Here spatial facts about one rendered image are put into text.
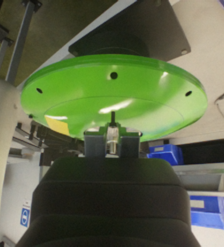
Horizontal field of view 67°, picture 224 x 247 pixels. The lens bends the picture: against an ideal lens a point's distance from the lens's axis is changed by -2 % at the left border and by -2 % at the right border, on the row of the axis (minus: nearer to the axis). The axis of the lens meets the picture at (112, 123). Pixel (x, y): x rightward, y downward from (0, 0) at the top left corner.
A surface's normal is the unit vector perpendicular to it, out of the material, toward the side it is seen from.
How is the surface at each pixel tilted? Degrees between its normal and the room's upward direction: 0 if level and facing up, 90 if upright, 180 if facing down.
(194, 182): 90
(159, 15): 0
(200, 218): 90
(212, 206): 100
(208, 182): 90
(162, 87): 24
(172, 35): 0
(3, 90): 104
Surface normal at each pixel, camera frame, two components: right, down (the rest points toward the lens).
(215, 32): -0.02, 0.95
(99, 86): -0.07, 0.73
